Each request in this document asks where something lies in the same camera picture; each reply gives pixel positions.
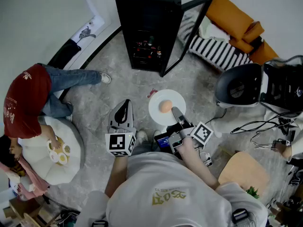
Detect group of red bottle caps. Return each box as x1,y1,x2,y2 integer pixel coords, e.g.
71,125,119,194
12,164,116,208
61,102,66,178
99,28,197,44
132,39,164,59

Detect large white plate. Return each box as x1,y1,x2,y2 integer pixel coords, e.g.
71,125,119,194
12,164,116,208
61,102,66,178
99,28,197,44
148,89,187,127

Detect grey rounded chair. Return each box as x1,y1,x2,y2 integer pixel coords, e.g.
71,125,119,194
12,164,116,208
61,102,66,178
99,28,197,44
214,62,262,109

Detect person's left forearm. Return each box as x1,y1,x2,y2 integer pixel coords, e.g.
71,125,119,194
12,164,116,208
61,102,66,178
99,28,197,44
104,155,130,198

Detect person's white shirt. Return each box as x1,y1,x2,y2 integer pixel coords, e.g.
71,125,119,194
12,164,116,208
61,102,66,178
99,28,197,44
75,151,269,227

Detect wooden stool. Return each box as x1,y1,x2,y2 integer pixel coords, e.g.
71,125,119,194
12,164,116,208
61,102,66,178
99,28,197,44
217,151,270,198

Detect black cable bundle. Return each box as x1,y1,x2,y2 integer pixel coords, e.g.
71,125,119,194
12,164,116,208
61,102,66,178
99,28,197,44
230,111,299,137

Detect black white striped blanket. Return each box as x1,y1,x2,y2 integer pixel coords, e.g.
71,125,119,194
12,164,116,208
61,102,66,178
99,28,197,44
177,9,254,72

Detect teal power tool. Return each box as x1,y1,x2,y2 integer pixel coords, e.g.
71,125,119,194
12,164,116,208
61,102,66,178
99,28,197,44
60,209,81,227

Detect green plant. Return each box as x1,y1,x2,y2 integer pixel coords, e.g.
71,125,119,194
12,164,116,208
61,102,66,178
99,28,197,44
246,185,260,200

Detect black floor cable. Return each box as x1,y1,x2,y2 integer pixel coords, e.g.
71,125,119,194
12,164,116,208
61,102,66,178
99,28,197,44
205,107,227,125

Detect white window sill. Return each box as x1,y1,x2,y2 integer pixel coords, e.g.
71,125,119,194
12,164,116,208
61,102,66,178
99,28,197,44
62,15,112,70

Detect person's jeans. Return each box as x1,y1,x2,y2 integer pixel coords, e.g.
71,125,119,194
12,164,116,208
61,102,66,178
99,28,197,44
131,143,154,156

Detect person's left shoe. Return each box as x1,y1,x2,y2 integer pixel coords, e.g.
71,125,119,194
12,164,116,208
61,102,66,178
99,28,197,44
136,129,149,144

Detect white round pouf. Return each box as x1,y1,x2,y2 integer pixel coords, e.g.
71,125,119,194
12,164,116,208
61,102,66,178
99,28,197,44
20,116,85,185

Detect black box blue screen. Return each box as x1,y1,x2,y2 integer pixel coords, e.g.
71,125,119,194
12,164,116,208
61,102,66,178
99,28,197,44
153,131,177,155

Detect brown egg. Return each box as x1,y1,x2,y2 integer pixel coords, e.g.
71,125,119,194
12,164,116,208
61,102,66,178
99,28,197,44
159,99,173,114

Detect white cloth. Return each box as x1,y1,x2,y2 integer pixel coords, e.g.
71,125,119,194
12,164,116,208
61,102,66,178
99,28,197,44
198,15,232,44

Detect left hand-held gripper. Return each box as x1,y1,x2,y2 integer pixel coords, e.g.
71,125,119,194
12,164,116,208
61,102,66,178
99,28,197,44
105,100,137,157

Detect white charger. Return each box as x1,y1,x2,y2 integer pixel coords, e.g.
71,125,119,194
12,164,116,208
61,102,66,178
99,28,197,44
200,151,213,167

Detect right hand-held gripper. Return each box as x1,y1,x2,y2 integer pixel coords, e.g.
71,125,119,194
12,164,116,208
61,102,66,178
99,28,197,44
167,106,214,155

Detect orange cushion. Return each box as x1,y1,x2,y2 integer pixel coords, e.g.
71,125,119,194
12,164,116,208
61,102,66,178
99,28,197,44
243,21,265,44

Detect person's right forearm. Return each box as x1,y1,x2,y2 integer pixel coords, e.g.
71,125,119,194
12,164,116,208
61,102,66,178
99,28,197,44
183,138,221,190

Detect black bag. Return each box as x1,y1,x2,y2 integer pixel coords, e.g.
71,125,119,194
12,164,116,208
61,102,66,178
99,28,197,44
47,38,82,69

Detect cardboard boxes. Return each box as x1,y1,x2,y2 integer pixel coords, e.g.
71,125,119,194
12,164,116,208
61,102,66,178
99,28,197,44
2,196,55,227

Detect black mini fridge cabinet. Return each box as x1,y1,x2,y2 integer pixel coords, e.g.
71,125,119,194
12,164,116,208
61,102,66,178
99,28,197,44
115,0,214,78

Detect black equipment case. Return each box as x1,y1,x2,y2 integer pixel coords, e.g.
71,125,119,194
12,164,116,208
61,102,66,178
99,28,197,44
259,55,303,113

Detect pink cloth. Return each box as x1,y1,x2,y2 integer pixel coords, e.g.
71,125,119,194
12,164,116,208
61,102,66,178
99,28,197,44
0,157,50,200

